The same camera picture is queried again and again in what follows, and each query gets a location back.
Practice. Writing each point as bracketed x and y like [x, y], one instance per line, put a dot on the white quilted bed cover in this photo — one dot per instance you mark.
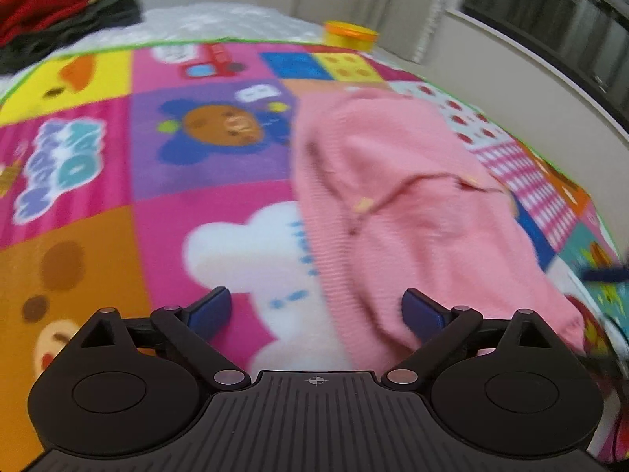
[201, 22]

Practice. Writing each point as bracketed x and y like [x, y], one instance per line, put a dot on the colourful cartoon play mat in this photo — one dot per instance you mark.
[144, 177]

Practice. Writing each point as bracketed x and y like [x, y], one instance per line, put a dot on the yellow orange round container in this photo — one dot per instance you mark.
[350, 36]

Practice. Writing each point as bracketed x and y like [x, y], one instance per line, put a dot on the dark barred window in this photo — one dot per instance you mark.
[587, 40]

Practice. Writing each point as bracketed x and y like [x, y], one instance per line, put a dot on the red garment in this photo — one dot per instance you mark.
[19, 17]

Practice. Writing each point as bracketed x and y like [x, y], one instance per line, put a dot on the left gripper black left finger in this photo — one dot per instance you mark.
[168, 351]

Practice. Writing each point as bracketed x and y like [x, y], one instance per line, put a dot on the black garment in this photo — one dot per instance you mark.
[29, 48]

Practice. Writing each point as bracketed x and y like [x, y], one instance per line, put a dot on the pink knitted sweater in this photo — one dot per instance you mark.
[392, 200]

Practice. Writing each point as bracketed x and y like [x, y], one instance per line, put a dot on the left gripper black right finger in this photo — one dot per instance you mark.
[463, 351]

